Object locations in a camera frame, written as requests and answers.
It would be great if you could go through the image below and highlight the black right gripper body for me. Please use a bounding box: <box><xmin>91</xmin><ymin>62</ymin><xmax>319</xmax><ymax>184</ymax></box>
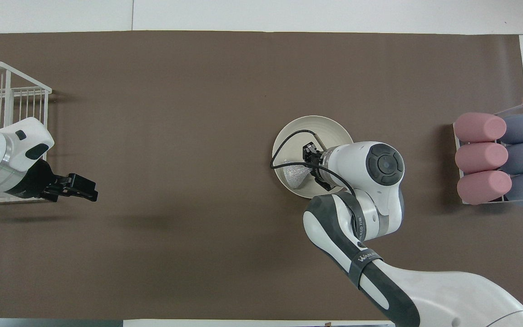
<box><xmin>311</xmin><ymin>152</ymin><xmax>330</xmax><ymax>182</ymax></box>

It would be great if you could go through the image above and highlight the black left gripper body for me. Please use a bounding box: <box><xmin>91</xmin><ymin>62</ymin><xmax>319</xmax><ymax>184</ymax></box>
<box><xmin>6</xmin><ymin>160</ymin><xmax>69</xmax><ymax>200</ymax></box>

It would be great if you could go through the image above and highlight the cream round plate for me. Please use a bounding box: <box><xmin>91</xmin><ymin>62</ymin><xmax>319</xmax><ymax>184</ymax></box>
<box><xmin>272</xmin><ymin>116</ymin><xmax>355</xmax><ymax>199</ymax></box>

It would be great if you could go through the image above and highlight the brown table mat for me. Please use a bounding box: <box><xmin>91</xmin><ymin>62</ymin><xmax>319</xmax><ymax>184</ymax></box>
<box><xmin>0</xmin><ymin>30</ymin><xmax>523</xmax><ymax>321</ymax></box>

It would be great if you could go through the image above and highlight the pink plastic cup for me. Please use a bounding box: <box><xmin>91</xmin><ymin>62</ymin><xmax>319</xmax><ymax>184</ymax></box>
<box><xmin>455</xmin><ymin>142</ymin><xmax>509</xmax><ymax>174</ymax></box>
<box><xmin>457</xmin><ymin>170</ymin><xmax>513</xmax><ymax>205</ymax></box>
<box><xmin>453</xmin><ymin>113</ymin><xmax>507</xmax><ymax>143</ymax></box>

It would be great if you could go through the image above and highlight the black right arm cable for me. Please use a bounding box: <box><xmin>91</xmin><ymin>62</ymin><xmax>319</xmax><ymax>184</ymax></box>
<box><xmin>270</xmin><ymin>129</ymin><xmax>357</xmax><ymax>196</ymax></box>

